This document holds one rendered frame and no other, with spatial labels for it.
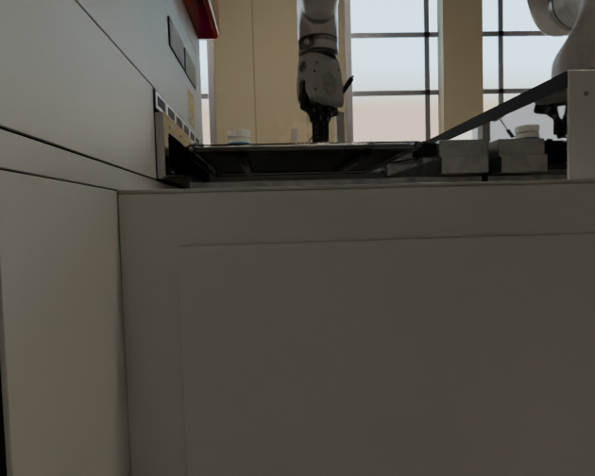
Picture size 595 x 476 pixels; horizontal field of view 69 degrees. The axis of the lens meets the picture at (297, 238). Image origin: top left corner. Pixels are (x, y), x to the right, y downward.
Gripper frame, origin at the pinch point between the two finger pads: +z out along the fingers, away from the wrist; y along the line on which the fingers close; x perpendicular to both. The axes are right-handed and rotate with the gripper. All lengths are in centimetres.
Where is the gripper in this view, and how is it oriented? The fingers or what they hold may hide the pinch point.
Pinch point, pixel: (320, 132)
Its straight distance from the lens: 93.2
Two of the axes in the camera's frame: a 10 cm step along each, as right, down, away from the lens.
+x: -7.1, -0.1, 7.0
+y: 7.0, -0.5, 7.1
